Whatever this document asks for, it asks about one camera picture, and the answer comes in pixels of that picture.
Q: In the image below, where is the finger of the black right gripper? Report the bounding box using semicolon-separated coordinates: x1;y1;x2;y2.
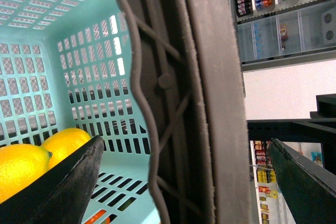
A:
1;136;104;223
267;138;335;223

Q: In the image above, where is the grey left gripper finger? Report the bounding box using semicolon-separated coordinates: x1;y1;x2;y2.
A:
117;0;250;223

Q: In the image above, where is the light blue basket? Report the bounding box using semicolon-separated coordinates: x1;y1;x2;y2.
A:
1;0;160;223

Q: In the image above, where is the yellow lemon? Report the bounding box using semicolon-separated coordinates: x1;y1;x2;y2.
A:
41;128;91;169
1;144;53;203

